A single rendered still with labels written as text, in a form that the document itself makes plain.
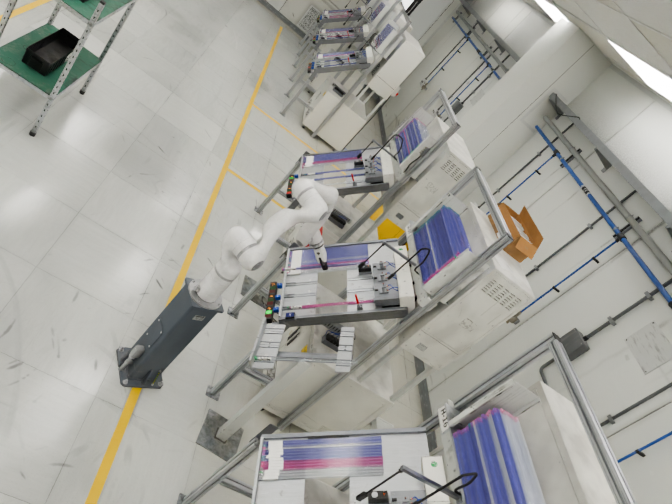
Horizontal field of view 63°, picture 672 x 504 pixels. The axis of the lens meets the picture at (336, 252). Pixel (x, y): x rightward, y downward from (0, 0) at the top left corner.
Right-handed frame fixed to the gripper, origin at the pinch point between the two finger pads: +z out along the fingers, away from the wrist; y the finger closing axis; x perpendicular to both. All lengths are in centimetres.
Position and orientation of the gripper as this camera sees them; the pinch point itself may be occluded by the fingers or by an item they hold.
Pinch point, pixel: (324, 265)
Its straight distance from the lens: 319.9
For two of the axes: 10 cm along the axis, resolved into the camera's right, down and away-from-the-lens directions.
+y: 0.1, -5.7, 8.2
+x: -9.6, 2.2, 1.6
